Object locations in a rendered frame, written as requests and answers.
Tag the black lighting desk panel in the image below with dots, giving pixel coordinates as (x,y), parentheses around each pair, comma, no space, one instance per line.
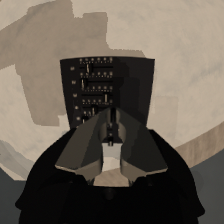
(108,81)

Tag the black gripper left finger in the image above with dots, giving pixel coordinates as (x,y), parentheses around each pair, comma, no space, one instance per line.
(78,151)

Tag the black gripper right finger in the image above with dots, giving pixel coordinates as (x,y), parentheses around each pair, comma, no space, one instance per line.
(145,153)

